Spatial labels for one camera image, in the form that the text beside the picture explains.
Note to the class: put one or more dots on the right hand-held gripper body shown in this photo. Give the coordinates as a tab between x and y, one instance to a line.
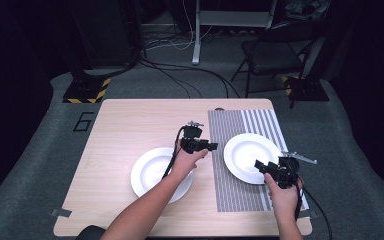
286	171

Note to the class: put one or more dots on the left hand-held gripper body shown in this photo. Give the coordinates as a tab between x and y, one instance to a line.
193	141

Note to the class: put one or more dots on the white dinner plate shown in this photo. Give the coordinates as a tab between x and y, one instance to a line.
146	173
243	153

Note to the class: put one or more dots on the person's left hand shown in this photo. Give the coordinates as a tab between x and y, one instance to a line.
185	163

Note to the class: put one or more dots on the person's right hand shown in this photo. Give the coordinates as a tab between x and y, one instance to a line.
285	200

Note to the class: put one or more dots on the small brown table grommet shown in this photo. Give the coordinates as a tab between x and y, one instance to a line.
219	109

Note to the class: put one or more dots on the grey striped placemat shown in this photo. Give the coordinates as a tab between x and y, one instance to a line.
228	193

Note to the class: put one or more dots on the hazard-striped black stand base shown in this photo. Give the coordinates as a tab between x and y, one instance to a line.
308	90
83	91

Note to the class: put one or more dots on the white metal stand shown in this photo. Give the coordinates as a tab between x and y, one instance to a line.
196	46

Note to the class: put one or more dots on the black folding chair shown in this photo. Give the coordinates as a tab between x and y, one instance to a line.
270	53

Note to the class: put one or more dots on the black cabinet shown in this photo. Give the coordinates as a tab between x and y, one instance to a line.
110	33

